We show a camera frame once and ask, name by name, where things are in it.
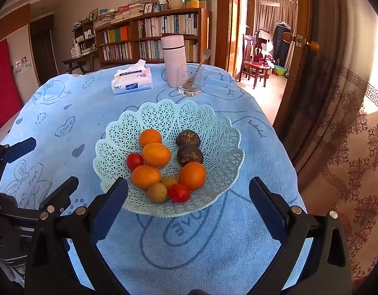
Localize dark closed door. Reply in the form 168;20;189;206
30;14;59;83

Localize light blue lattice basket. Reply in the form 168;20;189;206
93;99;245;218

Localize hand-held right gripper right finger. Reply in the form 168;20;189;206
249;177;352;295

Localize white tissue pack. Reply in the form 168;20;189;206
111;59;153;96

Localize clear drinking glass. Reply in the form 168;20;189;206
177;64;202;97

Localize dark brown avocado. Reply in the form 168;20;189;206
177;144;204;167

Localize stacks of lying books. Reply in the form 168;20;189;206
95;0;151;27

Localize small wall pictures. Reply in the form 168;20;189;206
12;57;32;77

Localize wooden door with knob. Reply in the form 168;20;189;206
272;0;378;191

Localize pale pink thermos bottle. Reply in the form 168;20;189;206
161;35;186;89

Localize red wooden chair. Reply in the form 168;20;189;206
240;34;271;89

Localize brown patterned cloth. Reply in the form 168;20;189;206
300;64;378;283

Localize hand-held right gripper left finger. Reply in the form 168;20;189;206
24;177;129;295

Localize dark wooden desk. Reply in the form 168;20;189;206
62;51;99;75

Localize tan longan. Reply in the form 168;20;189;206
147;182;168;204
161;176;179;190

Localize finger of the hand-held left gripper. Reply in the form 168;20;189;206
38;177;79;214
0;137;37;165

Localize wooden bookshelf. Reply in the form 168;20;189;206
94;8;212;70

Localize beige curtain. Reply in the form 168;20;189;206
257;0;300;37

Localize dark brown passion fruit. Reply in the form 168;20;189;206
176;130;201;148

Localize orange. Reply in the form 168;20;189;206
132;165;162;190
178;161;207;191
138;128;163;149
142;143;172;168

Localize rows of shelved books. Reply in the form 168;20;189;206
101;14;198;62

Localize dark hanging clothes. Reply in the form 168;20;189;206
273;21;292;68

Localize spoon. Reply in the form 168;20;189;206
189;52;212;83

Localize red wall panel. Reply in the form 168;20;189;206
0;38;23;128

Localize blue printed towel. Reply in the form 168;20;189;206
0;63;314;295

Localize red cherry tomato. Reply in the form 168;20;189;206
168;183;191;204
126;152;144;172

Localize small open shelf unit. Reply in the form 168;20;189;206
73;20;97;53

